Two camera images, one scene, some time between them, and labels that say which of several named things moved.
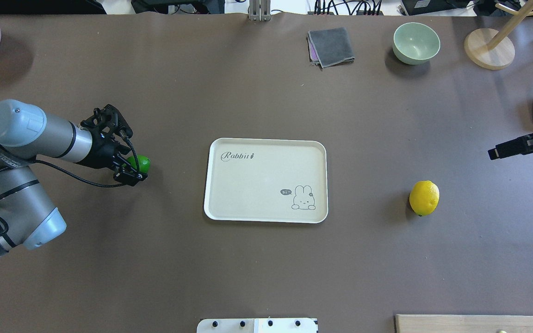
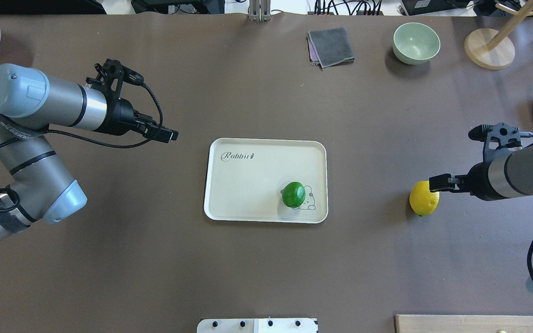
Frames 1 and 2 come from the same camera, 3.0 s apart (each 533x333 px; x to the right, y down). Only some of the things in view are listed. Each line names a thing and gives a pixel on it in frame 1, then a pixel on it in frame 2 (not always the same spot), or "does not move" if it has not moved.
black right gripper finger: (522, 145) to (440, 183)
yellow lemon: (424, 197) does not move
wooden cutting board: (413, 323) does not move
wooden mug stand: (495, 50) does not move
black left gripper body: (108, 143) to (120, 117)
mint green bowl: (415, 43) does not move
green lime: (144, 163) to (294, 194)
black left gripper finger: (126, 173) to (153, 130)
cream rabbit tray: (267, 181) does not move
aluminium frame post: (260, 10) does not move
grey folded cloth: (329, 47) does not move
